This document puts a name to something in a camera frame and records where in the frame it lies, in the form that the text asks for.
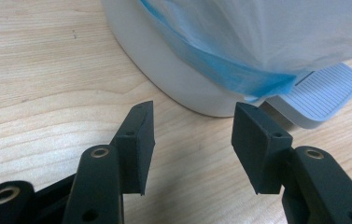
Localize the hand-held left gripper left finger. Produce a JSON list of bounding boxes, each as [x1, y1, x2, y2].
[[62, 100, 156, 224]]

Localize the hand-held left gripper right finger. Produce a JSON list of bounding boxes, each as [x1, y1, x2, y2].
[[231, 102, 352, 224]]

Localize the white pedal trash bin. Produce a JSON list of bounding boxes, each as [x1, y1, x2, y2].
[[100, 0, 352, 130]]

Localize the translucent blue-banded trash bag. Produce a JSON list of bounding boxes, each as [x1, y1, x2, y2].
[[139, 0, 352, 103]]

